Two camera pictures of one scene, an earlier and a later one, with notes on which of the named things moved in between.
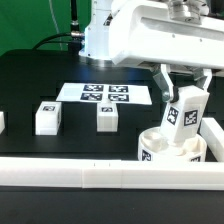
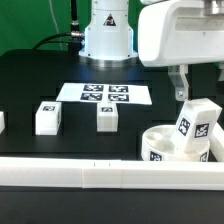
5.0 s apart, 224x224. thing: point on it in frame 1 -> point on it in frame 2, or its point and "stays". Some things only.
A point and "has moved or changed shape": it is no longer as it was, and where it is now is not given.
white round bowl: [153, 145] has moved or changed shape
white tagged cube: [183, 117] has moved or changed shape
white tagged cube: [107, 117] stays
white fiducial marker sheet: [100, 92] stays
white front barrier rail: [104, 173] stays
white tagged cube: [48, 118] stays
